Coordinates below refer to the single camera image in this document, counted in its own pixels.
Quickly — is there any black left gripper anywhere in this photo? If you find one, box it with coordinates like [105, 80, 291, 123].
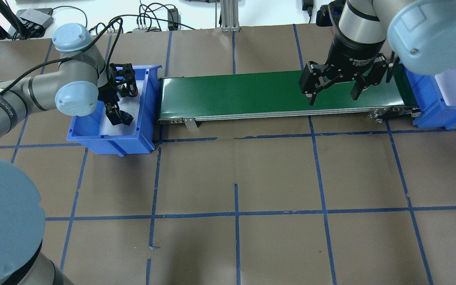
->
[98, 63, 137, 126]

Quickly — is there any white foam pad right bin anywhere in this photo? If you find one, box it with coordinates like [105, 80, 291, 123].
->
[434, 69, 456, 106]

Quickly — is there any aluminium frame post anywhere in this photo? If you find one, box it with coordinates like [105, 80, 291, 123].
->
[219, 0, 240, 33]

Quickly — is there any green conveyor belt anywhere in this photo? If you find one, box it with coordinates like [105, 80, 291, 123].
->
[157, 67, 422, 128]

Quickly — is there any blue plastic bin left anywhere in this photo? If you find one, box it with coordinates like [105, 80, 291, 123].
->
[67, 63, 161, 157]

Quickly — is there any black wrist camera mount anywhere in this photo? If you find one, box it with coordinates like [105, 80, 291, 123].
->
[315, 1, 344, 27]

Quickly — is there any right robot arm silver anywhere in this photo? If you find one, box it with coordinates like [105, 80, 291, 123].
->
[298, 0, 456, 105]

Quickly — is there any black power adapter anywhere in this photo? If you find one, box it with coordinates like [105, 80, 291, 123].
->
[167, 8, 181, 31]

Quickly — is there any blue plastic bin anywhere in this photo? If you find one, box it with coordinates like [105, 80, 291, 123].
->
[67, 63, 161, 157]
[405, 68, 456, 129]

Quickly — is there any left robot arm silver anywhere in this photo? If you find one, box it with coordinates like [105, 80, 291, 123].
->
[0, 23, 137, 285]

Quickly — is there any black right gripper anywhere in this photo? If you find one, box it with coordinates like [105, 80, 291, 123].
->
[298, 36, 389, 105]

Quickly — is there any blue plastic bin right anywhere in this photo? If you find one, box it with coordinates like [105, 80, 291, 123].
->
[405, 68, 456, 129]

